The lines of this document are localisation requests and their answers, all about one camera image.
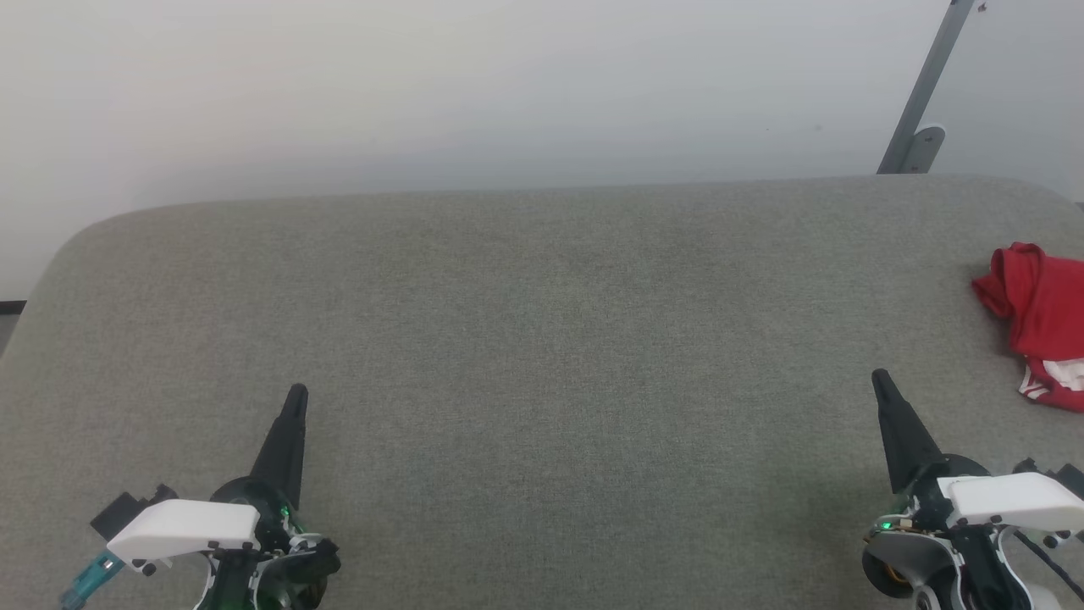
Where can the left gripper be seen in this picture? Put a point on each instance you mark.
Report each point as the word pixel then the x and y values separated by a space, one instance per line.
pixel 279 576

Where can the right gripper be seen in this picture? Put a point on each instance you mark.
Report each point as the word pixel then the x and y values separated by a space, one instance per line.
pixel 974 568

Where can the red Bulls basketball jersey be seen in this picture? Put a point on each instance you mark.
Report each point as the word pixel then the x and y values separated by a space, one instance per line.
pixel 1050 313

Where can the grey fabric sofa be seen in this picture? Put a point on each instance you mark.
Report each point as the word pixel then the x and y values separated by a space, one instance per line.
pixel 550 381

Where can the black framed panel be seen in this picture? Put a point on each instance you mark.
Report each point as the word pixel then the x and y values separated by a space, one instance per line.
pixel 10 307

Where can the grey metal stand pole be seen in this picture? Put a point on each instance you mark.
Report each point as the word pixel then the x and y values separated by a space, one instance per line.
pixel 927 85

